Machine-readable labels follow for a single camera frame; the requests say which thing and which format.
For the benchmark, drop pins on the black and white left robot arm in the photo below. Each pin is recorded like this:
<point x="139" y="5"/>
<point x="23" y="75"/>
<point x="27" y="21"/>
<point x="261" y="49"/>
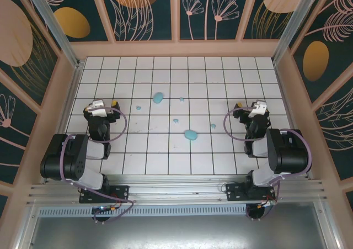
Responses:
<point x="60" y="160"/>

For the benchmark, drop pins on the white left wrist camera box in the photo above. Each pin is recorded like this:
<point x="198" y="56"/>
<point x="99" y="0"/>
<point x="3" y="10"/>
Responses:
<point x="98" y="108"/>

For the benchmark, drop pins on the grey metal sheet panel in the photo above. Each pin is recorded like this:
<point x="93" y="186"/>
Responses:
<point x="176" y="233"/>

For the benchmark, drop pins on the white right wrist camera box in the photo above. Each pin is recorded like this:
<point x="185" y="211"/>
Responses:
<point x="259" y="107"/>

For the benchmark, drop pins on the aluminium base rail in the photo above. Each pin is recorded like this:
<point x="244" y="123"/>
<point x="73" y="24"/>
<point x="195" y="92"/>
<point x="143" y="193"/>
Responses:
<point x="176" y="186"/>

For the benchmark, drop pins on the light blue earbud charging case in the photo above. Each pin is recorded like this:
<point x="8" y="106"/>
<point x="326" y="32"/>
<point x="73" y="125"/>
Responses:
<point x="191" y="135"/>
<point x="158" y="97"/>

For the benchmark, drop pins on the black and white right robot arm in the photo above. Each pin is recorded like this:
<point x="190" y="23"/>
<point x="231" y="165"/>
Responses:
<point x="289" y="155"/>

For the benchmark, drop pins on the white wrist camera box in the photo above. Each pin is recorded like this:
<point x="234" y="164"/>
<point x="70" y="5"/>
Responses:
<point x="98" y="108"/>
<point x="259" y="107"/>

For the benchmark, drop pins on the aluminium frame post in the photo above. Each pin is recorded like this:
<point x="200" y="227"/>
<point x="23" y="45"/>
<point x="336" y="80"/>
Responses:
<point x="293" y="25"/>
<point x="56" y="28"/>

